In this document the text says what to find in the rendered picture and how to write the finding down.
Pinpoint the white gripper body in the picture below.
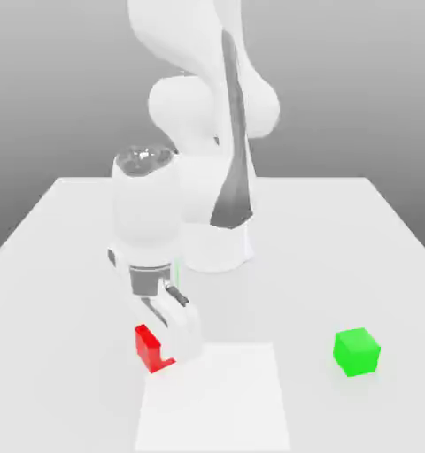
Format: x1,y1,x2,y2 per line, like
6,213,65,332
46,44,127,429
129,292,204,363

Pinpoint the small red cube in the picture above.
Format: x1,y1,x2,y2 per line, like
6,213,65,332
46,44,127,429
134,323,177,375

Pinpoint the small green cube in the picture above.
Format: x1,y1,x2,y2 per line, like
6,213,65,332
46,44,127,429
332,326,383,379

